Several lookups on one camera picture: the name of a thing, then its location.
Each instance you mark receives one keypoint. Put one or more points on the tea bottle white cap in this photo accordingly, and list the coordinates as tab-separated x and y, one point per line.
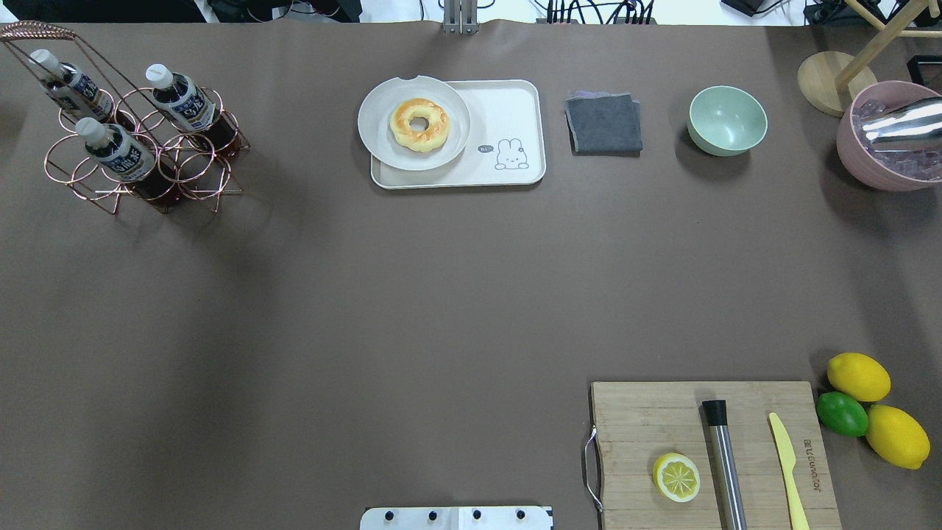
192	112

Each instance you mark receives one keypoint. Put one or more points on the cream rabbit print tray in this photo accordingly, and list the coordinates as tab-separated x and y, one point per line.
505	144

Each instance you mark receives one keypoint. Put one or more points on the tea bottle front rack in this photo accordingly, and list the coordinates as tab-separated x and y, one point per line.
134	164

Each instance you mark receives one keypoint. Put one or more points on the tea bottle rear left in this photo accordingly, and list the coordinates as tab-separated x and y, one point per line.
77	95

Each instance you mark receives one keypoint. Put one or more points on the white round plate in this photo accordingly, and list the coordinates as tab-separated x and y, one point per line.
379	105

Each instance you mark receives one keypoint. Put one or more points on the folded grey cloth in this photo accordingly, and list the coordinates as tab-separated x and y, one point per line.
604	123

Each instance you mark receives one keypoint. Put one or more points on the bamboo cutting board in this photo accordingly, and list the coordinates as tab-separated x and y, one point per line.
636	422

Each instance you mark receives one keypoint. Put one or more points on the mint green bowl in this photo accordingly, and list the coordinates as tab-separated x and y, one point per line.
725	121

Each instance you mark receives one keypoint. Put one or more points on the half lemon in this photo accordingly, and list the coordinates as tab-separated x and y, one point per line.
676	477

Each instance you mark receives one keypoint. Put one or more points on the steel muddler black tip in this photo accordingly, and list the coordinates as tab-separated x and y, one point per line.
731	501

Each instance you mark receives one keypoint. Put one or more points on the yellow plastic knife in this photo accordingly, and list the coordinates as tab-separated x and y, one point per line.
787	459

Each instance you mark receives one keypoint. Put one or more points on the round wooden stand base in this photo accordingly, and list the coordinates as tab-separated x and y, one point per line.
820	82

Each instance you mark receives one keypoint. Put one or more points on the yellow lemon upper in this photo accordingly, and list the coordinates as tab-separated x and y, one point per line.
859	376

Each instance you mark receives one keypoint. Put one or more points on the yellow lemon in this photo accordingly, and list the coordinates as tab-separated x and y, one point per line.
859	376
897	437

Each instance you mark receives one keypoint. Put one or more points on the green lime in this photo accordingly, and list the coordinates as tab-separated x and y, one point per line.
842	414

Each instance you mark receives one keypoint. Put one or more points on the pink ice bucket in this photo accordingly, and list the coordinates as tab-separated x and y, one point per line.
853	154

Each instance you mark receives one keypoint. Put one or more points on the yellow lemon lower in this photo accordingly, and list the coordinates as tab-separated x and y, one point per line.
897	437

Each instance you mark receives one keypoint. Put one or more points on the wooden stand poles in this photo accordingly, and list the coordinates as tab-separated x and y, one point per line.
897	27

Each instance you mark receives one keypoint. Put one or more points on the steel ice scoop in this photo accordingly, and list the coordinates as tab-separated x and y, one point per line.
912	127

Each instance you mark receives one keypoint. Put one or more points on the glazed ring donut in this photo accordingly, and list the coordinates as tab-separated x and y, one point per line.
420	125

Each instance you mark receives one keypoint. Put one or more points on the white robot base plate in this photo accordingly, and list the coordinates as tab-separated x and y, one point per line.
458	517

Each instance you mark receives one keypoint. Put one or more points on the copper wire bottle rack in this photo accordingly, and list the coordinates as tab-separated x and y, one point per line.
201	177

